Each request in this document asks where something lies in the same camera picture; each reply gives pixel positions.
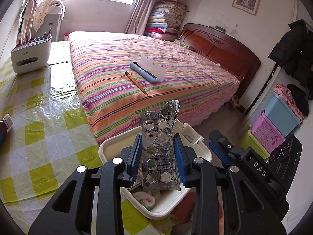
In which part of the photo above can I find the beige window curtain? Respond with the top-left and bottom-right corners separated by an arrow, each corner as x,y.
125,0 -> 156,36

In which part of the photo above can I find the white tissue paper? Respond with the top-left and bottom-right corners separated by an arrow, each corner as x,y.
133,191 -> 161,211

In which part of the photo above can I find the striped colourful bed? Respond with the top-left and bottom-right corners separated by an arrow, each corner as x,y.
68,31 -> 240,143

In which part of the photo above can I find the framed picture on wall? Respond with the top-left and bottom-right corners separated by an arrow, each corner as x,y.
232,0 -> 260,15

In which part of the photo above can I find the stack of folded quilts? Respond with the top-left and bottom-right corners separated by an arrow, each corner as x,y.
144,0 -> 188,41

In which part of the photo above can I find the blue grey pencil case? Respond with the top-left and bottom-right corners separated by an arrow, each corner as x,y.
128,55 -> 166,84

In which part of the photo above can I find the blue plastic storage box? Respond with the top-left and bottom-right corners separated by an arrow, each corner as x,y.
265,92 -> 301,137

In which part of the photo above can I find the cream plastic trash bin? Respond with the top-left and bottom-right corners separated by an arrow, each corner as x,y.
98,119 -> 213,220

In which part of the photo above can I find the green plastic storage box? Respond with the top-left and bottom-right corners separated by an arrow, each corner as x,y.
238,125 -> 270,160

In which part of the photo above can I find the black jacket hanging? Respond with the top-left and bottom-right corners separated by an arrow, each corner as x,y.
268,19 -> 312,100

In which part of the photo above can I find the yellow pencil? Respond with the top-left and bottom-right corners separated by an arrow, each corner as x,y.
125,72 -> 148,96

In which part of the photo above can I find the brown medicine bottle white cap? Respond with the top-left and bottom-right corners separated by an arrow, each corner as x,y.
0,114 -> 13,143

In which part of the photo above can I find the checkered yellow plastic tablecloth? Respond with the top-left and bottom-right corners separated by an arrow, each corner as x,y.
0,40 -> 152,235

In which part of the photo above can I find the purple plastic basket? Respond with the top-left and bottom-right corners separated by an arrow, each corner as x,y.
251,110 -> 285,153

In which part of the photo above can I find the white desktop organizer box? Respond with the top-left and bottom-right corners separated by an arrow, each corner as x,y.
11,32 -> 52,74

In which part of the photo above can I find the wooden bed headboard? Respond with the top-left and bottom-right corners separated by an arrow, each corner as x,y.
178,23 -> 261,98

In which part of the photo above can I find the silver pill blister pack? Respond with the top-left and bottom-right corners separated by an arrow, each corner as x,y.
141,100 -> 180,191

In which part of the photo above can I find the white cabinet with dotted cloth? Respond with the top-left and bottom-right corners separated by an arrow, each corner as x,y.
31,0 -> 65,42

